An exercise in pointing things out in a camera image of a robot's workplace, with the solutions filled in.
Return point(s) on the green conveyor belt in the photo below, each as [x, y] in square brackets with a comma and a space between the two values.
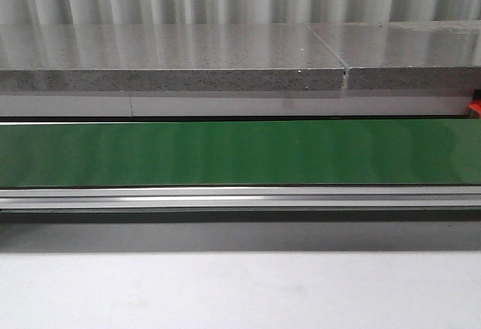
[303, 152]

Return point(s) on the grey stone slab right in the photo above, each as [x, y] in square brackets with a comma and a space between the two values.
[436, 58]

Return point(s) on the grey stone slab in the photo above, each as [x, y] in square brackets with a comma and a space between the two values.
[436, 58]
[166, 58]

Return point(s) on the grey stone slab left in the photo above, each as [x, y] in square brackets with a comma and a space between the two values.
[166, 58]

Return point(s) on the red plastic tray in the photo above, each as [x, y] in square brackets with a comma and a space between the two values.
[475, 109]

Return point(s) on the aluminium conveyor side rail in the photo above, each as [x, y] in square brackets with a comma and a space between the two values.
[199, 204]

